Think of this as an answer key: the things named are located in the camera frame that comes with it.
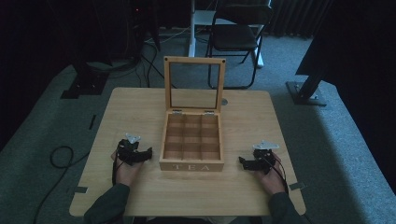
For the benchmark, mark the wooden tea box with lid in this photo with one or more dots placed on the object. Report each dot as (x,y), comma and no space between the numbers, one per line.
(192,138)

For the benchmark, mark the black folding chair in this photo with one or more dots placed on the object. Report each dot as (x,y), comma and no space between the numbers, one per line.
(235,37)
(192,31)

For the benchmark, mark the dark curtain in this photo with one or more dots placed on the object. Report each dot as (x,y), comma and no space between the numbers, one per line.
(295,18)

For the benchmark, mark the grey tape piece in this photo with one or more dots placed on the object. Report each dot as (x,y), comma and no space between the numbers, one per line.
(297,186)
(81,189)

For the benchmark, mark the black metal stand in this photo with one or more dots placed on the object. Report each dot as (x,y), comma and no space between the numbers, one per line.
(85,84)
(306,90)

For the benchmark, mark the small silver disc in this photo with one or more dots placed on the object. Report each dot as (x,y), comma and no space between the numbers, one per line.
(224,101)

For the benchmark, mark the person's left hand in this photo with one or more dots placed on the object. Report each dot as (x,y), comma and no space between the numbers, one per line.
(126,174)

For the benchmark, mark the person's right hand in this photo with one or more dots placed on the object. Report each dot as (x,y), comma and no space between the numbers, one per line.
(272,182)

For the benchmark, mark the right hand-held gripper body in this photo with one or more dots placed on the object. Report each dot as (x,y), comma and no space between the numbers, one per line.
(264,158)

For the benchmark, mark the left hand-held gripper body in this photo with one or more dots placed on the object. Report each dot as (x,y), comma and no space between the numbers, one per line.
(128,149)

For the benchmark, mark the black tape strip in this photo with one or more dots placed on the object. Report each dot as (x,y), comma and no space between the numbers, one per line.
(92,122)

